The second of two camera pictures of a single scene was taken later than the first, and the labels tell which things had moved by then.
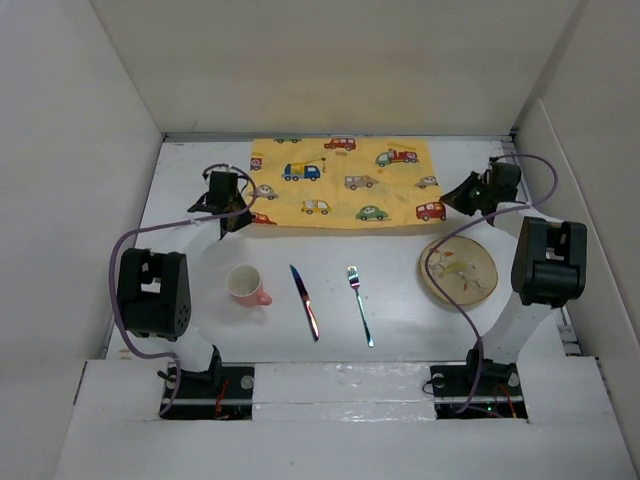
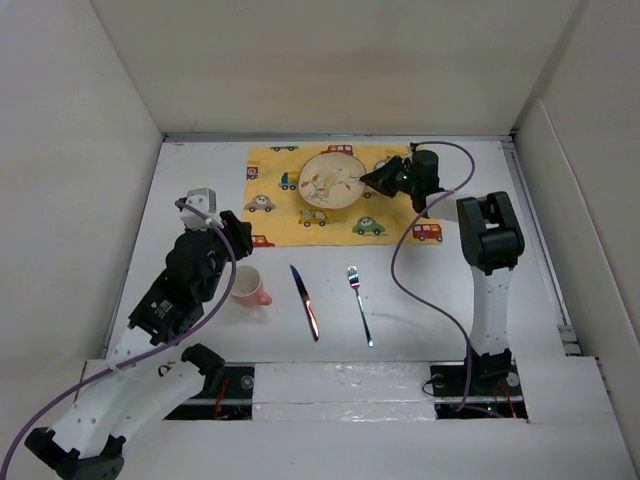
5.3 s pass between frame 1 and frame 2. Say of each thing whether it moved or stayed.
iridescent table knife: stayed
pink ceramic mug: stayed
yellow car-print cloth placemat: moved
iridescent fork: stayed
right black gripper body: moved
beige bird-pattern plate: moved
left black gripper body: moved
